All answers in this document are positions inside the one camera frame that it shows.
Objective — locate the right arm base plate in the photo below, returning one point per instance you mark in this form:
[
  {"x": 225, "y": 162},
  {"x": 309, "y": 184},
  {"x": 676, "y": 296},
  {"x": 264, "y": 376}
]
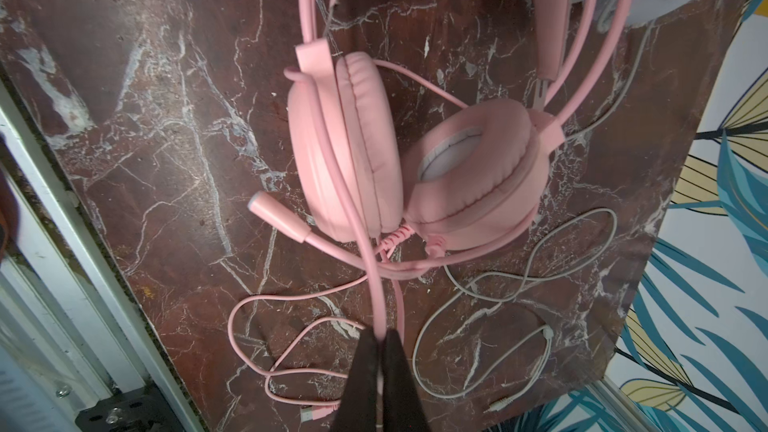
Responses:
[{"x": 140, "y": 410}]

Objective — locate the aluminium front rail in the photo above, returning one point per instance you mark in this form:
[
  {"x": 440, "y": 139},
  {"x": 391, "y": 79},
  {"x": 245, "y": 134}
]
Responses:
[{"x": 78, "y": 276}]

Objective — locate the pink headphones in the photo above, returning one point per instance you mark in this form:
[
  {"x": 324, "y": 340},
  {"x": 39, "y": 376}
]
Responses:
[{"x": 469, "y": 186}]

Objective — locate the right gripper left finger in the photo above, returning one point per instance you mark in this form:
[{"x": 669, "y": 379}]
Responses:
[{"x": 358, "y": 406}]

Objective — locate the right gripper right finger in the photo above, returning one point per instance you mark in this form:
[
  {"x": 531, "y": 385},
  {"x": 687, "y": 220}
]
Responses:
[{"x": 402, "y": 407}]

